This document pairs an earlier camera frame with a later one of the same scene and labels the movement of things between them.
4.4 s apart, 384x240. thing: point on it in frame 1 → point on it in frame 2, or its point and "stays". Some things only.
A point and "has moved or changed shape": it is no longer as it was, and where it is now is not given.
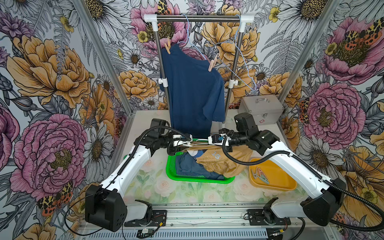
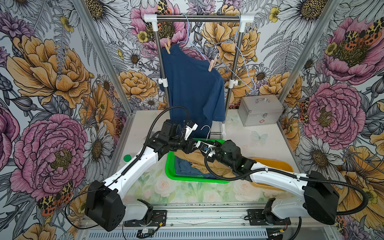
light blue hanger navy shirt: x=188 y=38 stays
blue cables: x=242 y=55 stays
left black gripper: x=175 y=149 → x=190 y=143
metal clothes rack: x=242 y=19 stays
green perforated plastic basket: x=171 y=169 stays
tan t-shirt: x=214 y=159 has moved or changed shape
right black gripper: x=229 y=149 → x=218 y=144
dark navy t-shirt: x=196 y=92 stays
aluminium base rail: x=259 y=221 stays
